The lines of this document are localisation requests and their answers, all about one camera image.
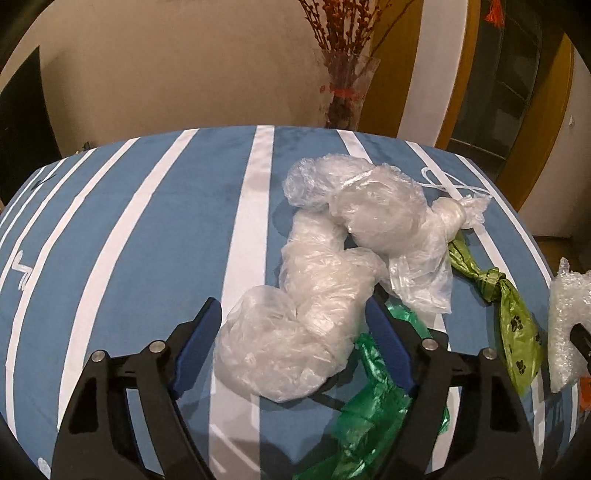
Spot glass vase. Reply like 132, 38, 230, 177
318, 50, 382, 131

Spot white string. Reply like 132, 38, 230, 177
421, 167, 493, 200

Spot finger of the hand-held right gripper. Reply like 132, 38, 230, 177
569, 323, 591, 366

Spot black television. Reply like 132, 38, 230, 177
0, 46, 62, 206

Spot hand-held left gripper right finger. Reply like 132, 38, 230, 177
364, 295, 541, 480

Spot dark green plastic bag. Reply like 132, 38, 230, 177
294, 302, 451, 480

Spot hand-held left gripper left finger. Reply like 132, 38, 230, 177
51, 297, 223, 480

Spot clear knotted plastic bag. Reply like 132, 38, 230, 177
283, 152, 489, 315

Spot blue white striped tablecloth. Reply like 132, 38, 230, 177
0, 124, 580, 480

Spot glass door with wooden frame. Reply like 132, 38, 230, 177
436, 0, 576, 214

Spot light green paw print bag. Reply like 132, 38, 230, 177
447, 230, 546, 398

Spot bubble wrap sheet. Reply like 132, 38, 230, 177
549, 257, 591, 394

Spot red berry branches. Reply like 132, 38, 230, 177
298, 0, 419, 93

